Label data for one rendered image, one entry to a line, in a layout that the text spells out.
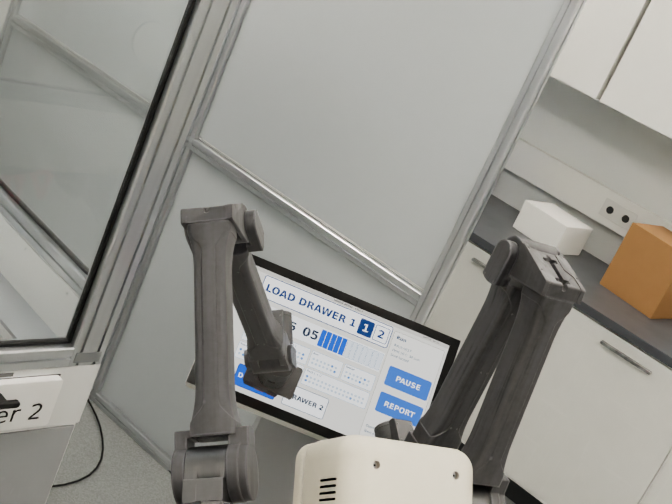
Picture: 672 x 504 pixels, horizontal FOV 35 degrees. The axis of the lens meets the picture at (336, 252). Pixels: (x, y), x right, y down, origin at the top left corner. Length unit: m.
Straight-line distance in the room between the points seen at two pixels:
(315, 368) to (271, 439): 0.21
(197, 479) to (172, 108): 0.78
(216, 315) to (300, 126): 1.80
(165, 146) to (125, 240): 0.20
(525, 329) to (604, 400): 2.64
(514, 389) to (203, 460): 0.47
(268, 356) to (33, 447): 0.60
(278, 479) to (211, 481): 1.02
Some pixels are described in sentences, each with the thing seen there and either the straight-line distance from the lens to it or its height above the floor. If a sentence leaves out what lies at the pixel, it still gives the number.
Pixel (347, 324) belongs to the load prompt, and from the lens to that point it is 2.28.
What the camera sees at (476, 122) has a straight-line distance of 2.91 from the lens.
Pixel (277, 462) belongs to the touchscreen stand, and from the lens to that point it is 2.40.
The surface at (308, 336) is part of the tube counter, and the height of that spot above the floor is 1.11.
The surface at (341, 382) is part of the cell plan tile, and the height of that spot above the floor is 1.05.
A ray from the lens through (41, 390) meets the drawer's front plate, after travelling 2.13.
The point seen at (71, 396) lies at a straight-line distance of 2.21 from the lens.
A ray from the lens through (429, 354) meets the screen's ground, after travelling 2.32.
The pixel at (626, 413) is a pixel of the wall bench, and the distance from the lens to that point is 4.17.
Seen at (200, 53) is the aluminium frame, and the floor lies 1.61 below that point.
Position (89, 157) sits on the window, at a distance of 1.92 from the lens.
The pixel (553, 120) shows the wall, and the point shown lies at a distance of 4.97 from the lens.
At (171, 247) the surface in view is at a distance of 3.57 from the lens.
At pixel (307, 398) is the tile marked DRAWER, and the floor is 1.01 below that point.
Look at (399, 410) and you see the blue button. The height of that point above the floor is 1.05.
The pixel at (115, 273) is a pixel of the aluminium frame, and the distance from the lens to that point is 2.07.
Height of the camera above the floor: 2.02
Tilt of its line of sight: 19 degrees down
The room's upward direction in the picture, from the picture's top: 24 degrees clockwise
